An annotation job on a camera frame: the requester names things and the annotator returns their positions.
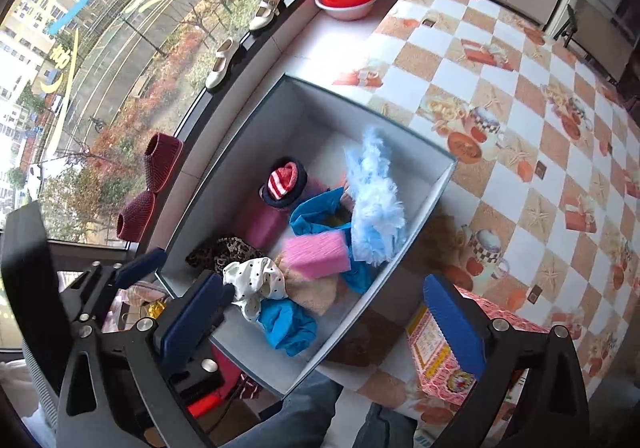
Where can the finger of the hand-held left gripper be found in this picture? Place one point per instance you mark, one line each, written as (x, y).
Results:
(145, 263)

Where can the leopard print scrunchie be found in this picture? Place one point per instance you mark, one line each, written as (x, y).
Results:
(220, 253)

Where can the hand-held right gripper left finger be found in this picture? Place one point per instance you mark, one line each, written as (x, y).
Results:
(192, 323)

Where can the light pink sponge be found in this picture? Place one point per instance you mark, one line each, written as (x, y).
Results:
(317, 255)

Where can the pink patterned carton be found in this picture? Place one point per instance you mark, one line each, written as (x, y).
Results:
(440, 353)

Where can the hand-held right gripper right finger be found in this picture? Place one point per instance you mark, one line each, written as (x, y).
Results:
(455, 323)

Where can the grey storage box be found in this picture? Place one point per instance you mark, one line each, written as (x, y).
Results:
(320, 127)

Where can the white plastic basin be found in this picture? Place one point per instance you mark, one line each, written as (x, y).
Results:
(345, 13)

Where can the folding chair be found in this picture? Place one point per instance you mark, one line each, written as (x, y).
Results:
(600, 22)

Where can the maroon knit slipper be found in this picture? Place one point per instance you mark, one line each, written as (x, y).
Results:
(137, 215)
(162, 157)

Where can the red bag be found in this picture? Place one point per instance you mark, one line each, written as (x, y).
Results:
(227, 370)

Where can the striped knit socks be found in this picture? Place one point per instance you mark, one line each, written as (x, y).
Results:
(282, 180)

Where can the checkered printed tablecloth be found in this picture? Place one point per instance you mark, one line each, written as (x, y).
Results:
(500, 172)

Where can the white polka dot scrunchie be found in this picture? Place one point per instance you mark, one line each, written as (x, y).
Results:
(250, 280)

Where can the beige towel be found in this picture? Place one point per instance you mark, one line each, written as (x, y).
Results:
(310, 295)

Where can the person's leg in jeans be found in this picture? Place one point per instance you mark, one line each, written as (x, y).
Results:
(300, 413)

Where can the cream heeled shoe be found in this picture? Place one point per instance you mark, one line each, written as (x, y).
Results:
(265, 10)
(222, 62)

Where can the light blue fluffy duster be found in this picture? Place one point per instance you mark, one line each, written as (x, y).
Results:
(375, 208)

